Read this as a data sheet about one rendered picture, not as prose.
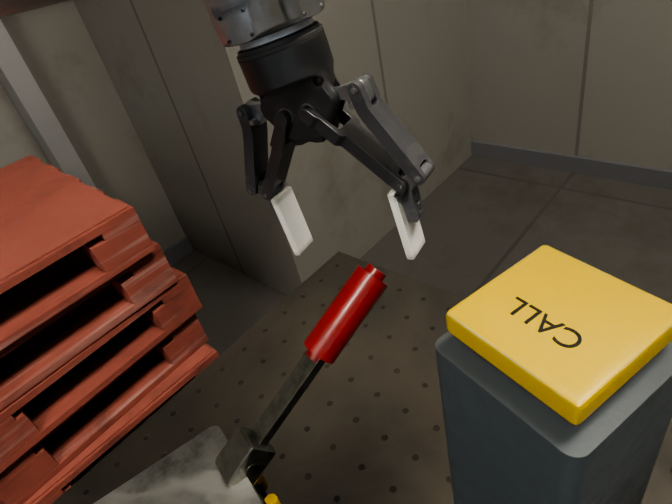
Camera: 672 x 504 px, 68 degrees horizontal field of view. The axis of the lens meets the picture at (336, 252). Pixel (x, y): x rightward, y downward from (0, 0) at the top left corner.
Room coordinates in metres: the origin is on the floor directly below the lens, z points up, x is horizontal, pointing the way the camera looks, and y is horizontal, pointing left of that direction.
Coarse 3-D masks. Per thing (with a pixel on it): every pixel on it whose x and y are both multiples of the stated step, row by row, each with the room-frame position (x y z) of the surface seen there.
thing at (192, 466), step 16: (208, 432) 0.19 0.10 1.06; (192, 448) 0.18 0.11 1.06; (208, 448) 0.17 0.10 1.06; (160, 464) 0.17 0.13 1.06; (176, 464) 0.17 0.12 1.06; (192, 464) 0.17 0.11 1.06; (208, 464) 0.16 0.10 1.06; (144, 480) 0.16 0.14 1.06; (160, 480) 0.16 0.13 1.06; (176, 480) 0.16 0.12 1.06; (192, 480) 0.16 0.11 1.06; (208, 480) 0.15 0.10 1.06; (112, 496) 0.16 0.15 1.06; (128, 496) 0.16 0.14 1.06; (144, 496) 0.16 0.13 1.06; (160, 496) 0.15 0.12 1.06; (176, 496) 0.15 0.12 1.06; (192, 496) 0.15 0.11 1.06; (208, 496) 0.15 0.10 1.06; (224, 496) 0.14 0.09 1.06; (240, 496) 0.14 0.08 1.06; (256, 496) 0.14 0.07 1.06; (272, 496) 0.16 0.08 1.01
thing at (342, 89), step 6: (360, 78) 0.39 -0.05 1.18; (366, 78) 0.39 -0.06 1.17; (342, 84) 0.40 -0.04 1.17; (348, 84) 0.39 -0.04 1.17; (366, 84) 0.38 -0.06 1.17; (336, 90) 0.40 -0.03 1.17; (342, 90) 0.39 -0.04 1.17; (366, 90) 0.38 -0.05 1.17; (372, 90) 0.39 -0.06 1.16; (342, 96) 0.39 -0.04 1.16; (348, 96) 0.39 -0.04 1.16; (372, 96) 0.38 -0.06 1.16; (348, 102) 0.38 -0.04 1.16; (354, 108) 0.39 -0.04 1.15
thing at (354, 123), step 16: (304, 112) 0.40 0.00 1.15; (320, 128) 0.39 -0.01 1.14; (336, 128) 0.39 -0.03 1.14; (352, 128) 0.40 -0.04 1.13; (336, 144) 0.39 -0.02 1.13; (352, 144) 0.38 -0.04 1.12; (368, 144) 0.38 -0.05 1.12; (368, 160) 0.37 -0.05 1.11; (384, 160) 0.37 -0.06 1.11; (384, 176) 0.37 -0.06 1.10; (400, 176) 0.36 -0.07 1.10; (400, 192) 0.35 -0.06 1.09
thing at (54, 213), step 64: (0, 192) 1.35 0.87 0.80; (64, 192) 1.24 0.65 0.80; (0, 256) 0.98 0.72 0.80; (64, 256) 1.14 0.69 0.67; (128, 256) 1.02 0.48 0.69; (0, 320) 0.90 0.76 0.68; (64, 320) 1.05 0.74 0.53; (128, 320) 1.00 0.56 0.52; (192, 320) 1.11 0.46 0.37; (0, 384) 0.84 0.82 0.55; (64, 384) 0.95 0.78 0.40; (128, 384) 1.01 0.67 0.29; (0, 448) 0.75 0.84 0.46; (64, 448) 0.84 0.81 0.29
